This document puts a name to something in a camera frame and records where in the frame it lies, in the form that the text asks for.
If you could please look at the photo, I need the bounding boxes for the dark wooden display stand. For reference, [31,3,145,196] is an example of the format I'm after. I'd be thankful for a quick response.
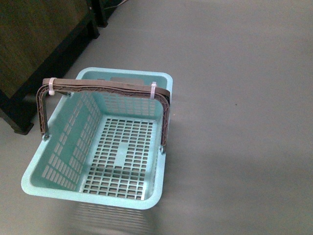
[0,0,101,135]

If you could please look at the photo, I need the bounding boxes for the white zip tie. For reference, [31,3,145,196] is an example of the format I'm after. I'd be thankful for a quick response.
[48,77,56,96]
[150,82,157,100]

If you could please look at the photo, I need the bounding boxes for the light blue plastic basket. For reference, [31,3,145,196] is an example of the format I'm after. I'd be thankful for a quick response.
[21,68,173,210]

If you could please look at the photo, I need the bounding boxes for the brown basket handle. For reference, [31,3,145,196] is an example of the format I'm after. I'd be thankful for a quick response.
[36,78,171,147]

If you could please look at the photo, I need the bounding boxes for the white zip tie right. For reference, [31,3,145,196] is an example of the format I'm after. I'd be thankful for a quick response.
[150,82,157,100]

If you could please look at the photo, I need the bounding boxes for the white zip tie left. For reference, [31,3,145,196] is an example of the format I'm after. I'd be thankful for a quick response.
[48,77,56,96]

